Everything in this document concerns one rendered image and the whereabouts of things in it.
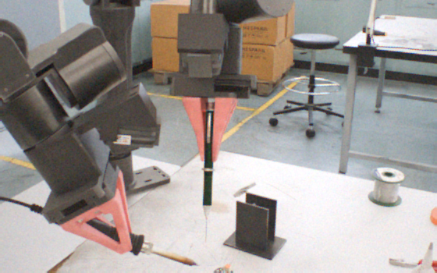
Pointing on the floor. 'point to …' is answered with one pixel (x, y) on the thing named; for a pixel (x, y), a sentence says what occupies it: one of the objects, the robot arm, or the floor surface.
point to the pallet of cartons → (164, 40)
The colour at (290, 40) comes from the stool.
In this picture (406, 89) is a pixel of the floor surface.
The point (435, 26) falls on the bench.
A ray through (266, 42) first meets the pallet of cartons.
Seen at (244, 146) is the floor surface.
